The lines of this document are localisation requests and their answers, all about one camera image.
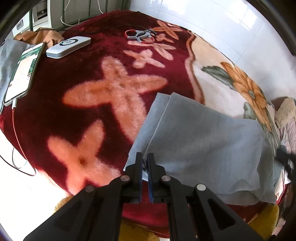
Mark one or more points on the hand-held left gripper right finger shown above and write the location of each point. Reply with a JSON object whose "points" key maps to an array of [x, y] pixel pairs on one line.
{"points": [[150, 183]]}

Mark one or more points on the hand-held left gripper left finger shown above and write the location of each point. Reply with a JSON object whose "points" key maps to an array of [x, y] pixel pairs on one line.
{"points": [[139, 180]]}

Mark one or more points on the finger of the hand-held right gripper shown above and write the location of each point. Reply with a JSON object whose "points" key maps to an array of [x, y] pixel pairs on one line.
{"points": [[285, 160]]}

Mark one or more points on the grey pants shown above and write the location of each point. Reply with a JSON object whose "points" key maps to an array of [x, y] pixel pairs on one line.
{"points": [[196, 143]]}

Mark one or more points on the pile of clothes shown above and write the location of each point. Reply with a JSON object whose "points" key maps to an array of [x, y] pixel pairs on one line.
{"points": [[286, 120]]}

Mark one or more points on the red floral plush blanket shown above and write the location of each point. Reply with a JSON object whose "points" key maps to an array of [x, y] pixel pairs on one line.
{"points": [[92, 69]]}

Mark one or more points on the white oblong device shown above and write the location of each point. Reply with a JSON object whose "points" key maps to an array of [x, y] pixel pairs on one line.
{"points": [[68, 47]]}

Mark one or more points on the smartphone with lit screen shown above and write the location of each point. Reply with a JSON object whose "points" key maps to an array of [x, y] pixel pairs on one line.
{"points": [[22, 71]]}

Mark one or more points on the brown cloth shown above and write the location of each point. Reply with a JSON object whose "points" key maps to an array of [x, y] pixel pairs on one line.
{"points": [[39, 37]]}

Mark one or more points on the grey cloth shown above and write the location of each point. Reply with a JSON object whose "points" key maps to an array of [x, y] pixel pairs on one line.
{"points": [[8, 64]]}

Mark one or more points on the white cabinet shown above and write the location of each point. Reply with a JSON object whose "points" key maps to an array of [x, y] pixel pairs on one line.
{"points": [[41, 16]]}

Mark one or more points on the green metal bed frame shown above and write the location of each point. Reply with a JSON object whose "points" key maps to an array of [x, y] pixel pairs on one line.
{"points": [[76, 20]]}

